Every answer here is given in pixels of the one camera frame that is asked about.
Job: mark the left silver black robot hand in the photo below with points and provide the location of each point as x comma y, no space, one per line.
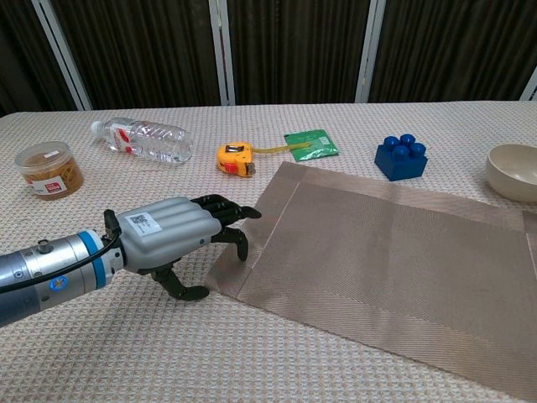
168,231

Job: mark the brown woven placemat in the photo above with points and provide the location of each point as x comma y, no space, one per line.
377,260

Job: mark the light brown bowl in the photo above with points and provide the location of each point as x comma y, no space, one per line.
514,180

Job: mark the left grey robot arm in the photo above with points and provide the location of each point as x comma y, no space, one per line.
42,268

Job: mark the clear plastic water bottle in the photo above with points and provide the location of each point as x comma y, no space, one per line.
147,140

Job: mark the orange tape measure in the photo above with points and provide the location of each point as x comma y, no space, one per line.
235,157

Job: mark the clear jar of rubber bands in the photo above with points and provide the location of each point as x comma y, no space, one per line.
50,176

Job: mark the beige woven tablecloth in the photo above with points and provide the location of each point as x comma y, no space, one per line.
126,357

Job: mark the green foil sachet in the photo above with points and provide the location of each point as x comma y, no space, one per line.
321,147

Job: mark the black pleated curtain panel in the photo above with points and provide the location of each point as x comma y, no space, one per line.
453,46
293,50
21,54
147,50

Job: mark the blue building block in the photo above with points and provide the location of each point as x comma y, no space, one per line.
398,165

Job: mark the silver aluminium frame post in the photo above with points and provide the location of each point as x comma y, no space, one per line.
529,88
222,54
62,54
369,54

